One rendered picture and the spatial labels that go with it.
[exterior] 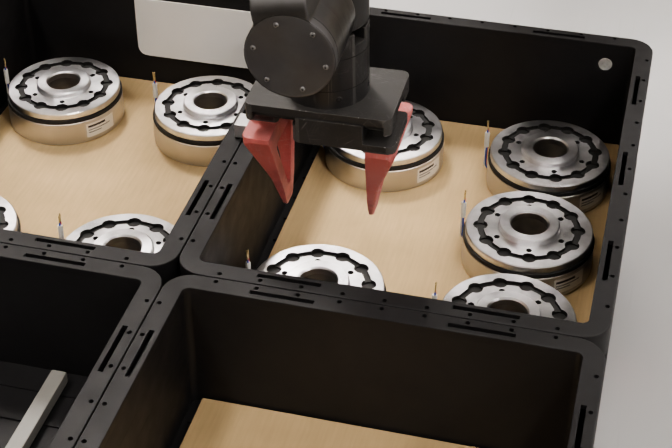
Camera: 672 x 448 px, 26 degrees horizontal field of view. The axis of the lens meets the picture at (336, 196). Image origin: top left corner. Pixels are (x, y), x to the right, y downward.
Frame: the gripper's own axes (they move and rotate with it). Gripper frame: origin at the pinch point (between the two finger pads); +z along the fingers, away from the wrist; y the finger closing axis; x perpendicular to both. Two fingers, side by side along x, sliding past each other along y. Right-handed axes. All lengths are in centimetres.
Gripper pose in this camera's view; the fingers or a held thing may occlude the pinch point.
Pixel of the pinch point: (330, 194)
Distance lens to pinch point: 104.9
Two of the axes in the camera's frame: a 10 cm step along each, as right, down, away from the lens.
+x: 2.4, -5.8, 7.8
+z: 0.1, 8.1, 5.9
